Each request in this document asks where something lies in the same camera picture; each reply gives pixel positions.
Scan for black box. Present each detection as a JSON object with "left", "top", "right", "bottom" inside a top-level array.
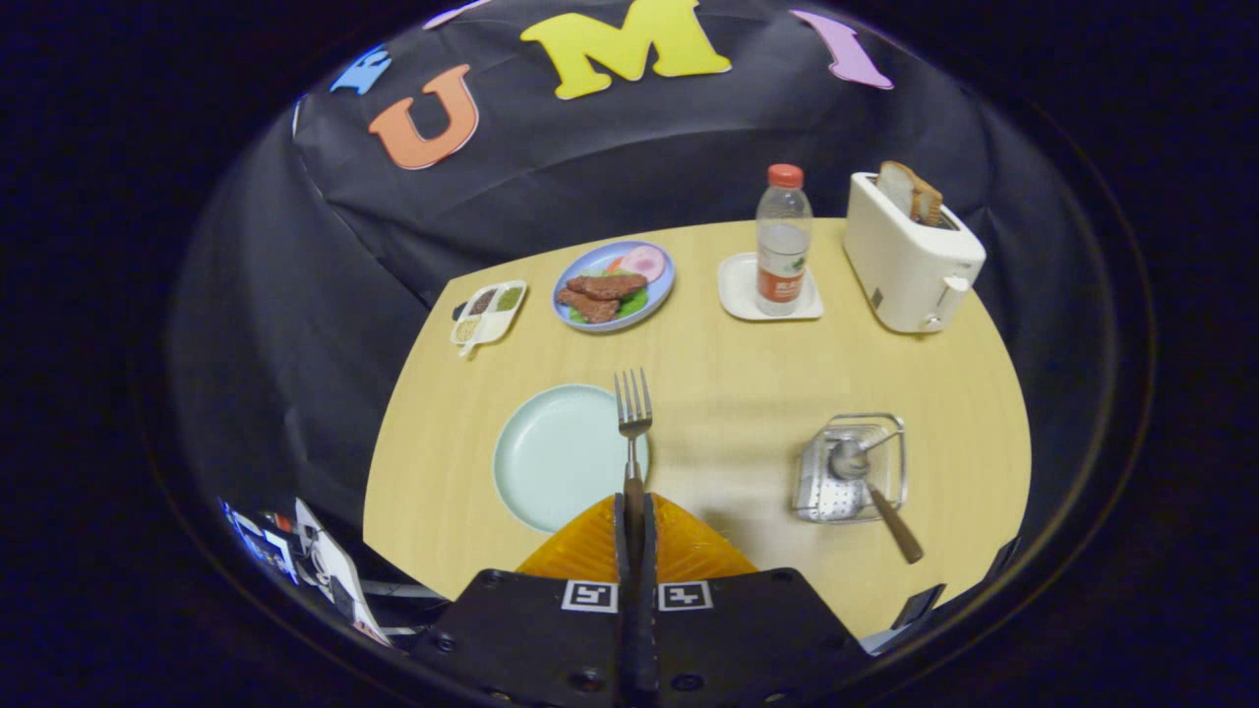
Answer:
[{"left": 890, "top": 583, "right": 947, "bottom": 630}]

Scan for pink ham slice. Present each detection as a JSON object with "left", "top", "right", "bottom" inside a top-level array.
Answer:
[{"left": 618, "top": 245, "right": 668, "bottom": 284}]

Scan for metal wire basket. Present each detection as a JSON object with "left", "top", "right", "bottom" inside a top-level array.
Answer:
[{"left": 792, "top": 413, "right": 908, "bottom": 524}]

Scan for metal fork wooden handle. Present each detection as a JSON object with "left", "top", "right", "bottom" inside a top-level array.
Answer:
[{"left": 614, "top": 368, "right": 656, "bottom": 591}]

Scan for white toaster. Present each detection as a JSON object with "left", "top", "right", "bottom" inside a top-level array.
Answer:
[{"left": 843, "top": 172, "right": 988, "bottom": 335}]

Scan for light green plate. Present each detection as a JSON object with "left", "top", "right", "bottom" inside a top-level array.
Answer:
[{"left": 492, "top": 383, "right": 650, "bottom": 535}]

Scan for small coloured clutter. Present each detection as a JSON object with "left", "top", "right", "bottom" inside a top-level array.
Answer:
[{"left": 221, "top": 500, "right": 296, "bottom": 581}]

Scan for white compartment condiment tray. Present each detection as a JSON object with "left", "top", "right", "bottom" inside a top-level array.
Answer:
[{"left": 450, "top": 280, "right": 528, "bottom": 357}]

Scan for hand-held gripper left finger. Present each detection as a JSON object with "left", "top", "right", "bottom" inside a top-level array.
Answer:
[{"left": 408, "top": 492, "right": 630, "bottom": 708}]

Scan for white square coaster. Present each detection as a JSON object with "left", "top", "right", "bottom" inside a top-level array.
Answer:
[{"left": 718, "top": 252, "right": 825, "bottom": 323}]

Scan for brown meat slice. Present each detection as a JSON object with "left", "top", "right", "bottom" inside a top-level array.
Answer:
[
  {"left": 557, "top": 288, "right": 621, "bottom": 325},
  {"left": 566, "top": 274, "right": 648, "bottom": 301}
]

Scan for metal spoon wooden handle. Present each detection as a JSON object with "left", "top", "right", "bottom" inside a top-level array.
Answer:
[{"left": 829, "top": 438, "right": 926, "bottom": 564}]

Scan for blue food plate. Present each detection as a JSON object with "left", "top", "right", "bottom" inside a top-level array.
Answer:
[{"left": 552, "top": 241, "right": 676, "bottom": 333}]

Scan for white board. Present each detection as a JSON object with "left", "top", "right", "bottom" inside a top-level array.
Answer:
[{"left": 295, "top": 499, "right": 390, "bottom": 645}]

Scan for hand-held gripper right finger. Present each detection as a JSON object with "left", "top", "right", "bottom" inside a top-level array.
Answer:
[{"left": 644, "top": 492, "right": 871, "bottom": 708}]

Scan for green lettuce leaves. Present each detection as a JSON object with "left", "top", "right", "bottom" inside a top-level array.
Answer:
[{"left": 566, "top": 270, "right": 652, "bottom": 324}]

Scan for clear water bottle red cap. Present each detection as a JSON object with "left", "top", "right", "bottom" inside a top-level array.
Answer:
[{"left": 755, "top": 164, "right": 814, "bottom": 318}]

